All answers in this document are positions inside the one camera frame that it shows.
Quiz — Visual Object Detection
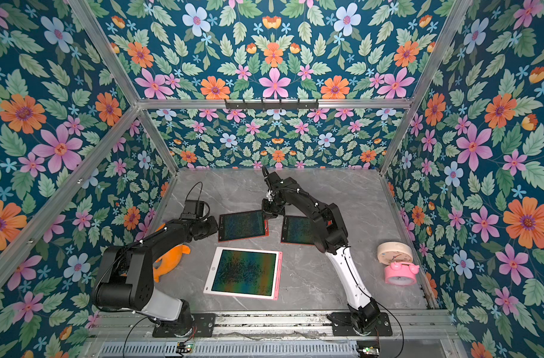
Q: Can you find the orange shark plush toy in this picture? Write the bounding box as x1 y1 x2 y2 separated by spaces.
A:
154 245 191 283

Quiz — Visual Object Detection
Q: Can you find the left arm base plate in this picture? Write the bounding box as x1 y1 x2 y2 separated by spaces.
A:
152 313 216 338

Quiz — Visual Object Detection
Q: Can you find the pink stylus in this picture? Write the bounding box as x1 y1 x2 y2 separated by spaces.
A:
273 251 283 301

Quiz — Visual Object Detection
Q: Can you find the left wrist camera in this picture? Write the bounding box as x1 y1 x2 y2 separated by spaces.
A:
180 200 205 220

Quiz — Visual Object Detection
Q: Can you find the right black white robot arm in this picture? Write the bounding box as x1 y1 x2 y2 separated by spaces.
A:
261 167 381 336

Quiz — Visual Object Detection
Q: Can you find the left red writing tablet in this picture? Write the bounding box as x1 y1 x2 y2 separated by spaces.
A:
218 210 269 243

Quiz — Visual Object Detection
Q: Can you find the masking tape roll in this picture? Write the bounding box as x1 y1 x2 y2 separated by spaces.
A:
377 242 413 266

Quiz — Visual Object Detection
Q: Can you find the right red writing tablet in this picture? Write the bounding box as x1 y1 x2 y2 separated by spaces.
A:
281 216 314 246

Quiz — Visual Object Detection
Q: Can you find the red writing tablet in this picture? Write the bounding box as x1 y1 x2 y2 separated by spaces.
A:
281 216 314 246
218 210 269 243

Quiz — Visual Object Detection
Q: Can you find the black hook rail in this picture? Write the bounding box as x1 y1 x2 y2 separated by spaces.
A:
224 99 320 110

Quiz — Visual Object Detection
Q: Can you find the white slotted cable duct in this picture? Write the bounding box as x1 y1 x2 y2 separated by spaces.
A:
97 341 358 357

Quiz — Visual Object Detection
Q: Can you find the pink white writing tablet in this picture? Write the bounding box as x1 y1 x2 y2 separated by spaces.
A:
203 247 278 301

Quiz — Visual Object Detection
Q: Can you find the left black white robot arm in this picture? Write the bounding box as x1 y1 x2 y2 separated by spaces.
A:
91 216 218 322

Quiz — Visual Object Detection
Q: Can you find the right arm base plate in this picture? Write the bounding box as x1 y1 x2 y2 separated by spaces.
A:
327 312 393 337

